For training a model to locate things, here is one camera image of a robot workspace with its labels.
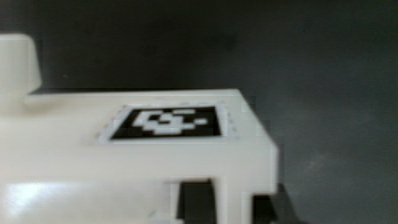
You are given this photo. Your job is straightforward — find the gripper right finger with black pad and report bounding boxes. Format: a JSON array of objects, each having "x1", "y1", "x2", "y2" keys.
[{"x1": 252, "y1": 184, "x2": 300, "y2": 224}]

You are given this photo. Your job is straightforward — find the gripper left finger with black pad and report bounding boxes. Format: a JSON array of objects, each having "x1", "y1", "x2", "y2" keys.
[{"x1": 175, "y1": 180, "x2": 216, "y2": 224}]

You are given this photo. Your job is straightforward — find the white drawer tray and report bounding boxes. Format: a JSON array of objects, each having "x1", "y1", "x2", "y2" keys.
[{"x1": 0, "y1": 34, "x2": 278, "y2": 224}]

